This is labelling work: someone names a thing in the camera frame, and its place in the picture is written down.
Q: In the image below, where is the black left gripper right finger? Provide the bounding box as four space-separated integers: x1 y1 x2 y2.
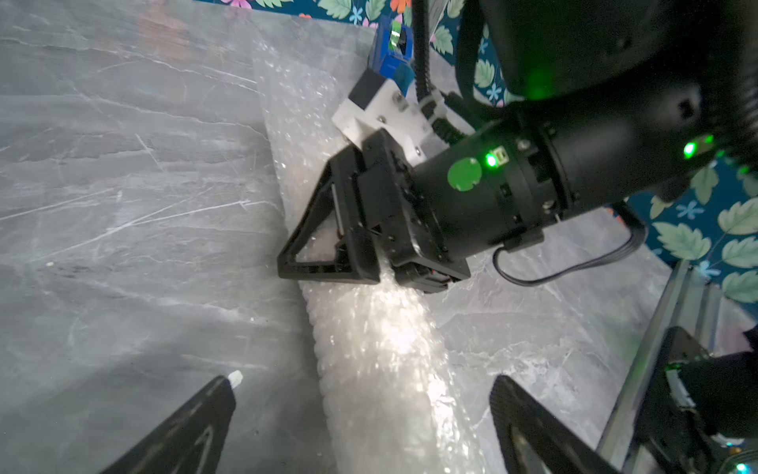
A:
490 375 617 473

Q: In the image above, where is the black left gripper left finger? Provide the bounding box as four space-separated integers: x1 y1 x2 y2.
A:
104 371 243 474

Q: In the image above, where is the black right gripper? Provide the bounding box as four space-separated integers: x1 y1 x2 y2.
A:
278 130 471 293

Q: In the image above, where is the clear bubble wrap sheet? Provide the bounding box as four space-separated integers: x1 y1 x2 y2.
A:
260 47 489 473

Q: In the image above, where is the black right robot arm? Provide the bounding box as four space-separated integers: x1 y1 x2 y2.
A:
278 1 757 293

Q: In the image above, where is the blue rectangular box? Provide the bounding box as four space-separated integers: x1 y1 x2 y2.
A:
367 15 415 97

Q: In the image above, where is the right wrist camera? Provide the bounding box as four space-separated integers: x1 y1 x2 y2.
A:
332 69 433 165

